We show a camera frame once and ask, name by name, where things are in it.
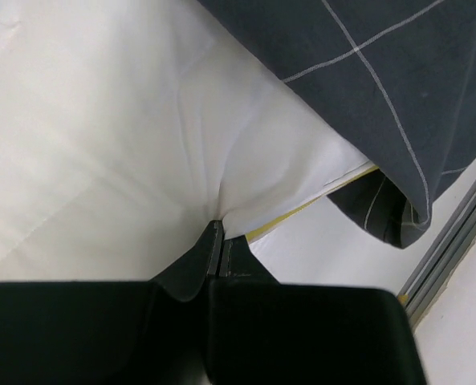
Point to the dark grey checked pillowcase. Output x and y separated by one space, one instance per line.
397 79

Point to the aluminium front rail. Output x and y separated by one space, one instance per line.
442 257

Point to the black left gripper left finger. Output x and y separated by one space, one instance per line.
96 332

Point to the white pillow with yellow edge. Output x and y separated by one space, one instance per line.
127 126

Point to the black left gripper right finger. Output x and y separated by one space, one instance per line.
261 331

